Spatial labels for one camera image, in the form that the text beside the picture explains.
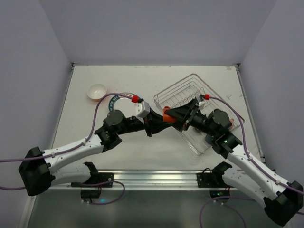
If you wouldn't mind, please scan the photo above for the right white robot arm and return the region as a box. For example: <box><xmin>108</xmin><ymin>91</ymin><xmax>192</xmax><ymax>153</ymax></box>
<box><xmin>163</xmin><ymin>99</ymin><xmax>304</xmax><ymax>227</ymax></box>

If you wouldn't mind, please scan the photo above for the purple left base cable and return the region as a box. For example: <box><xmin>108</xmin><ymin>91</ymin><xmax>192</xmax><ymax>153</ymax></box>
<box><xmin>80</xmin><ymin>180</ymin><xmax>126</xmax><ymax>206</ymax></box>

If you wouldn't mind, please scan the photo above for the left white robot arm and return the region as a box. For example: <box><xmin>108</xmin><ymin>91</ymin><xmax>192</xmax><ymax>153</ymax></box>
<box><xmin>19</xmin><ymin>110</ymin><xmax>177</xmax><ymax>196</ymax></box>

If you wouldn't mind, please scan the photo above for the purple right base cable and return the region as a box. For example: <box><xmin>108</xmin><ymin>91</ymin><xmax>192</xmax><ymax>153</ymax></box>
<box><xmin>199</xmin><ymin>197</ymin><xmax>257</xmax><ymax>228</ymax></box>

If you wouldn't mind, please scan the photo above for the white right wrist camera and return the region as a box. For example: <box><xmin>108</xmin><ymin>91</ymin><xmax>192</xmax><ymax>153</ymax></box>
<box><xmin>196</xmin><ymin>95</ymin><xmax>207</xmax><ymax>110</ymax></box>

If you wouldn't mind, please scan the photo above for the orange bowl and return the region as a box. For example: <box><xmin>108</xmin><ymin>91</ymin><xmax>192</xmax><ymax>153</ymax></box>
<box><xmin>87</xmin><ymin>84</ymin><xmax>107</xmax><ymax>101</ymax></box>

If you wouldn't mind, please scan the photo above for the green rimmed printed plate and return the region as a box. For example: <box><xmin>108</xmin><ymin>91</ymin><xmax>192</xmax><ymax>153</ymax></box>
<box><xmin>108</xmin><ymin>92</ymin><xmax>134</xmax><ymax>111</ymax></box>

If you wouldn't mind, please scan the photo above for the aluminium mounting rail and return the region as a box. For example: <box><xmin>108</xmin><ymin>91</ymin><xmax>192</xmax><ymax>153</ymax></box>
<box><xmin>29</xmin><ymin>169</ymin><xmax>262</xmax><ymax>190</ymax></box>

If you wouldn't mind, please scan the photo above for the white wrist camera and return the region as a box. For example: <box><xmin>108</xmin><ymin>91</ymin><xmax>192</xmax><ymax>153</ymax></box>
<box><xmin>196</xmin><ymin>95</ymin><xmax>207</xmax><ymax>110</ymax></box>
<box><xmin>135</xmin><ymin>101</ymin><xmax>150</xmax><ymax>119</ymax></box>

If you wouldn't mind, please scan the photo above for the orange red mug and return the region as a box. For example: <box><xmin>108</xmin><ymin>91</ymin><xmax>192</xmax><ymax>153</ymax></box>
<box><xmin>162</xmin><ymin>106</ymin><xmax>177</xmax><ymax>124</ymax></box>

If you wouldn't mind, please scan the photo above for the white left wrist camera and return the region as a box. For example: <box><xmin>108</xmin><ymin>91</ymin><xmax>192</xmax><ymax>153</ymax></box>
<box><xmin>135</xmin><ymin>101</ymin><xmax>150</xmax><ymax>119</ymax></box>

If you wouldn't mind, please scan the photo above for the dark blue mug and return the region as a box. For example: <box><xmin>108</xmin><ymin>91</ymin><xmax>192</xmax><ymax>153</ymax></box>
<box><xmin>205</xmin><ymin>134</ymin><xmax>213</xmax><ymax>144</ymax></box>

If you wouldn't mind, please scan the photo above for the pink mug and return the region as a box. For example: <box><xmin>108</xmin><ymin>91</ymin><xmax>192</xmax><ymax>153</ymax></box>
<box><xmin>229</xmin><ymin>119</ymin><xmax>234</xmax><ymax>131</ymax></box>

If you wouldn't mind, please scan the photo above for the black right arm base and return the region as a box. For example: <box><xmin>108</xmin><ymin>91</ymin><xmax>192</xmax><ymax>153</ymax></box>
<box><xmin>196</xmin><ymin>168</ymin><xmax>230</xmax><ymax>198</ymax></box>

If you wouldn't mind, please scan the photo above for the metal wire dish rack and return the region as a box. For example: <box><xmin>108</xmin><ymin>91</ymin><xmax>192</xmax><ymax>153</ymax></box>
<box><xmin>154</xmin><ymin>74</ymin><xmax>240</xmax><ymax>155</ymax></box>

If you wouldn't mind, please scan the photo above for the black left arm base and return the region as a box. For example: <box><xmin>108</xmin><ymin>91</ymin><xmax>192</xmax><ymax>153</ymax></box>
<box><xmin>80</xmin><ymin>172</ymin><xmax>114</xmax><ymax>202</ymax></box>

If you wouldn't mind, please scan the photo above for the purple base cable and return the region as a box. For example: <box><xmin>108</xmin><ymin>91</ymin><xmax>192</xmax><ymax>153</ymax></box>
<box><xmin>199</xmin><ymin>197</ymin><xmax>257</xmax><ymax>228</ymax></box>
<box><xmin>80</xmin><ymin>180</ymin><xmax>126</xmax><ymax>206</ymax></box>

